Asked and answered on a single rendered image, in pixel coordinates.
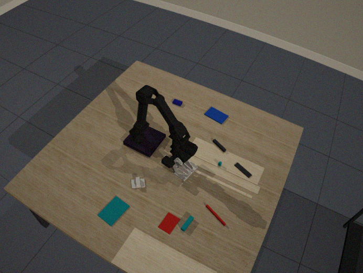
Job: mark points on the teal flat rectangular plate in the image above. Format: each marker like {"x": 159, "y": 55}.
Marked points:
{"x": 111, "y": 213}

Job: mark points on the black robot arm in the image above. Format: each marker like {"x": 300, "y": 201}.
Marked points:
{"x": 176, "y": 128}

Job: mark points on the red flat plate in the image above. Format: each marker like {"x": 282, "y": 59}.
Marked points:
{"x": 169, "y": 223}

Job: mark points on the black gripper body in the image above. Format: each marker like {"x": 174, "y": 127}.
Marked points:
{"x": 169, "y": 161}

